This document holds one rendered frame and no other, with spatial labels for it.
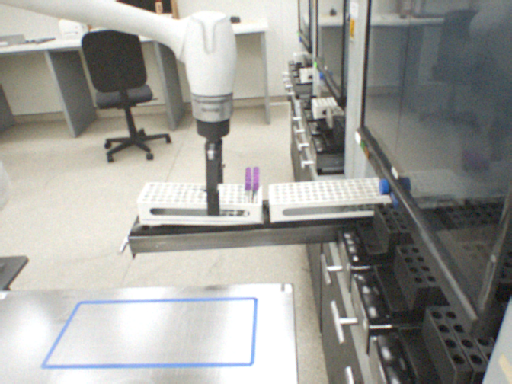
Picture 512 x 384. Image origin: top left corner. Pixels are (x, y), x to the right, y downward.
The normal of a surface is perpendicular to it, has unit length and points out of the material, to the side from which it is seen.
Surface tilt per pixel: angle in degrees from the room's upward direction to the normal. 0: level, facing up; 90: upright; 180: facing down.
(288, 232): 90
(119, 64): 98
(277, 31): 90
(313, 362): 0
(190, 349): 0
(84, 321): 0
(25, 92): 90
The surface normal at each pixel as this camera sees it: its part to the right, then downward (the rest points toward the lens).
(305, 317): -0.07, -0.87
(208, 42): 0.07, 0.35
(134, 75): 0.34, 0.56
